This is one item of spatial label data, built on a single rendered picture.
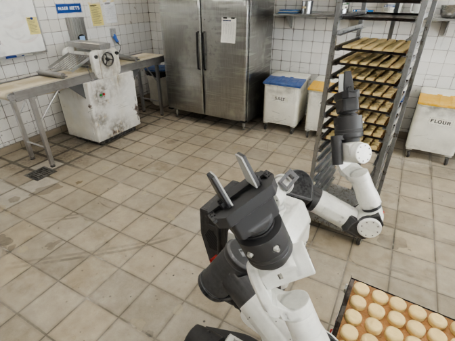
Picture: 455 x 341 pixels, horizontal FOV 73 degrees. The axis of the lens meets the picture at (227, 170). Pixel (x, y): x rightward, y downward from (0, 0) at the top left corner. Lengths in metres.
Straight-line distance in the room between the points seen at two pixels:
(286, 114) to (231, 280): 3.92
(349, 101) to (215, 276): 0.66
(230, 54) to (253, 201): 4.00
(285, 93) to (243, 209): 4.05
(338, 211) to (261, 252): 0.65
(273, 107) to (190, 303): 3.13
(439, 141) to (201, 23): 3.33
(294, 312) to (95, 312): 1.86
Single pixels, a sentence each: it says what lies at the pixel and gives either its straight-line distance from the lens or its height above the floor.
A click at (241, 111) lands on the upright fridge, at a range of 4.53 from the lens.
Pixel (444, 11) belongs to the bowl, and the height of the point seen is 1.63.
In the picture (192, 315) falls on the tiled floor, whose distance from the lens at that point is 2.22.
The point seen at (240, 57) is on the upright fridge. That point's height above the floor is 1.07.
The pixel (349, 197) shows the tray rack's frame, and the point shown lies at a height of 0.15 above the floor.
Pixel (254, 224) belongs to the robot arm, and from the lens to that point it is 0.51.
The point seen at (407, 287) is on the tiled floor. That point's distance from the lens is 2.67.
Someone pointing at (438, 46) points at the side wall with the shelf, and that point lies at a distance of 4.81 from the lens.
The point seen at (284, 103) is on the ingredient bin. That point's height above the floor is 0.45.
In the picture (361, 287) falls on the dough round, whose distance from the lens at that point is 1.24.
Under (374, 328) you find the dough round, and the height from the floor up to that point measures 0.92.
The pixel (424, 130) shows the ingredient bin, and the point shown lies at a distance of 4.38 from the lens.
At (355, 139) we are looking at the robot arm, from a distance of 1.08.
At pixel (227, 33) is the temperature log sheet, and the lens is 4.41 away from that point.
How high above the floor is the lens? 1.81
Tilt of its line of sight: 30 degrees down
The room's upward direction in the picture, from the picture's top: straight up
